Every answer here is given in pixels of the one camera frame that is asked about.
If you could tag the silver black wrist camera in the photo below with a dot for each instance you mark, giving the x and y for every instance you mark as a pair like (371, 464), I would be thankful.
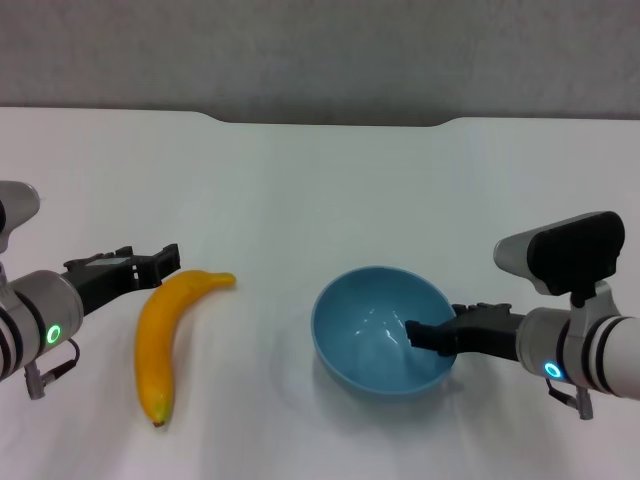
(17, 205)
(570, 255)

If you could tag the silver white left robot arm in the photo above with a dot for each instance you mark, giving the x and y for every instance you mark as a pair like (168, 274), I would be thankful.
(35, 320)

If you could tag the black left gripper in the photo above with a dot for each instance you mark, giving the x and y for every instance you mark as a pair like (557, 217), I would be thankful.
(100, 280)

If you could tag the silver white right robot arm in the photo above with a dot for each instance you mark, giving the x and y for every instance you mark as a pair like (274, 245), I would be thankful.
(600, 350)

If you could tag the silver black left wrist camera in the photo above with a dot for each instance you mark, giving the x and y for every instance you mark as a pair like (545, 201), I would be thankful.
(17, 205)

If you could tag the yellow banana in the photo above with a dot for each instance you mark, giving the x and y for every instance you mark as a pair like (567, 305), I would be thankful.
(157, 330)

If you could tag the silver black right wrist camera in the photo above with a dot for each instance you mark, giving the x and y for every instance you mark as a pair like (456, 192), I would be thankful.
(570, 255)

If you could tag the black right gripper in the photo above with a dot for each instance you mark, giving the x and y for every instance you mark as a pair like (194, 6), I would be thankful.
(487, 332)

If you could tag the blue bowl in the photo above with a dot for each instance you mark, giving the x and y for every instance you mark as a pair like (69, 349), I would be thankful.
(360, 320)

